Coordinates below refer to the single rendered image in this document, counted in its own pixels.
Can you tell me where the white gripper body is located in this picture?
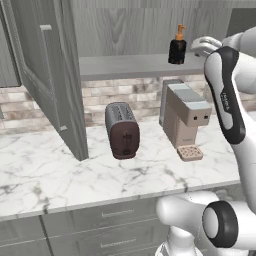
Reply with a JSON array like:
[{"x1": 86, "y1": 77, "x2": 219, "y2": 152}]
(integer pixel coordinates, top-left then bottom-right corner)
[{"x1": 190, "y1": 35, "x2": 223, "y2": 58}]

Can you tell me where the black soap dispenser orange pump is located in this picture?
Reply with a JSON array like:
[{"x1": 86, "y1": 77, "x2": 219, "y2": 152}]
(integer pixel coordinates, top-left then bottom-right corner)
[{"x1": 167, "y1": 23, "x2": 188, "y2": 66}]

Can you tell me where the grey base cabinet door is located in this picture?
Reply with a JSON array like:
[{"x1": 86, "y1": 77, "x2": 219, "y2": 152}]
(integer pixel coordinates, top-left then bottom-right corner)
[{"x1": 0, "y1": 215, "x2": 52, "y2": 256}]

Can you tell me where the beige coffee machine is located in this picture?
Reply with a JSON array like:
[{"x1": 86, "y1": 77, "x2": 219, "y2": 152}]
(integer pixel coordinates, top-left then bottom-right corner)
[{"x1": 158, "y1": 78, "x2": 213, "y2": 163}]

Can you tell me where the grey brown toaster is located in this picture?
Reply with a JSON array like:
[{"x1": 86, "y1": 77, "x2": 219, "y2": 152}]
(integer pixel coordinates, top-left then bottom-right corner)
[{"x1": 104, "y1": 101, "x2": 141, "y2": 161}]

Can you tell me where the grey drawer front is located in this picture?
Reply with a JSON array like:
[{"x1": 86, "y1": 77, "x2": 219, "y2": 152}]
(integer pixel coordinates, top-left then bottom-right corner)
[
  {"x1": 39, "y1": 197, "x2": 161, "y2": 238},
  {"x1": 47, "y1": 217, "x2": 173, "y2": 256}
]

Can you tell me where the grey open wall cabinet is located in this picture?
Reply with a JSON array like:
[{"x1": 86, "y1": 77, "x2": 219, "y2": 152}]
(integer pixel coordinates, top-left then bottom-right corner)
[{"x1": 68, "y1": 0, "x2": 256, "y2": 82}]

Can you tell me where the silver drawer handle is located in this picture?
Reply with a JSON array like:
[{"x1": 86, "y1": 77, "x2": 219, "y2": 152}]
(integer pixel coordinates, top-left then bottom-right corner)
[
  {"x1": 100, "y1": 237, "x2": 137, "y2": 250},
  {"x1": 100, "y1": 208, "x2": 135, "y2": 219}
]

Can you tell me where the grey closed wall cabinet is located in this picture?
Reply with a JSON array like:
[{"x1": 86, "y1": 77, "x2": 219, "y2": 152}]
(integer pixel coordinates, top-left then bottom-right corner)
[{"x1": 0, "y1": 3, "x2": 22, "y2": 89}]

